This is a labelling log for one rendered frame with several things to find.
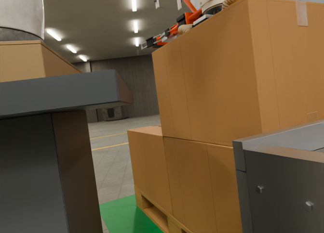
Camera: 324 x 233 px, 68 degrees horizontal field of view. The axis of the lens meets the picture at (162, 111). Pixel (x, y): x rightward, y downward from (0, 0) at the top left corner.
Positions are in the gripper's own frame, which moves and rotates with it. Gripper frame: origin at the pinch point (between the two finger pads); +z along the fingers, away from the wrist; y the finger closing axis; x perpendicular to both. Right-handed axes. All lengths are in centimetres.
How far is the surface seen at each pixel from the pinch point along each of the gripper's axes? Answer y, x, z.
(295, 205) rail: -33, -91, 70
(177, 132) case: -18, -27, 64
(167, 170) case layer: -18, -11, 84
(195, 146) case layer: -18, -39, 69
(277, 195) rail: -33, -88, 69
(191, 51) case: -18, -44, 35
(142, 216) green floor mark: -22, 29, 121
